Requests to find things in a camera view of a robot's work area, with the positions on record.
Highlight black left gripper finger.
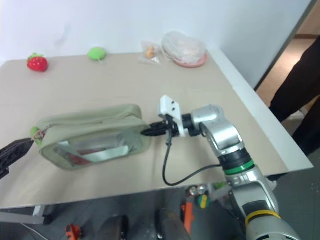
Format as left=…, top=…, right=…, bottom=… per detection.
left=0, top=138, right=35, bottom=159
left=0, top=146, right=32, bottom=171

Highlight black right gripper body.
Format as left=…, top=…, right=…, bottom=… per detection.
left=159, top=113, right=181, bottom=139

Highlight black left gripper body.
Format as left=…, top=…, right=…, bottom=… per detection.
left=0, top=166, right=11, bottom=180

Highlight green plush keychain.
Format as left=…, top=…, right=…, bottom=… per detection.
left=29, top=125, right=46, bottom=146

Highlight green zip pouch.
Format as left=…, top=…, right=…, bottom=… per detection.
left=34, top=103, right=153, bottom=172

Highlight red strawberry plush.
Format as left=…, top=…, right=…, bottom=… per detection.
left=26, top=52, right=49, bottom=73

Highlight round green plush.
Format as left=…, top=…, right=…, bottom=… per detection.
left=87, top=46, right=109, bottom=62

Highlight pink plate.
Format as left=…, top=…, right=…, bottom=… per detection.
left=172, top=48, right=210, bottom=69

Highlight small clear snack bag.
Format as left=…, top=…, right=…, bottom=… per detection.
left=137, top=40, right=161, bottom=66

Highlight clear plastic bag of food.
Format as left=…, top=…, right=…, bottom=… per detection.
left=160, top=30, right=207, bottom=64

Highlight green yellow ball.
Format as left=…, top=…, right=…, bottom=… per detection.
left=195, top=194, right=210, bottom=210

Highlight orange clamp tool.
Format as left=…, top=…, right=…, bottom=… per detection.
left=179, top=201, right=195, bottom=230

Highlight small orange tool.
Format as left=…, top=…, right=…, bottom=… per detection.
left=64, top=223, right=83, bottom=239

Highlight person in dark clothes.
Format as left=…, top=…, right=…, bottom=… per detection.
left=268, top=36, right=320, bottom=156

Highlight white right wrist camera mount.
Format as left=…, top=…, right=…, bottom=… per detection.
left=158, top=94, right=188, bottom=139

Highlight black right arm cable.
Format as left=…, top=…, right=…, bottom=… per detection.
left=161, top=132, right=227, bottom=187

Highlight white table frame bar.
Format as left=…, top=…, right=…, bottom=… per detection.
left=0, top=204, right=46, bottom=225

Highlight dark door frame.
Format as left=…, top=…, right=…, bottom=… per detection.
left=253, top=0, right=320, bottom=91

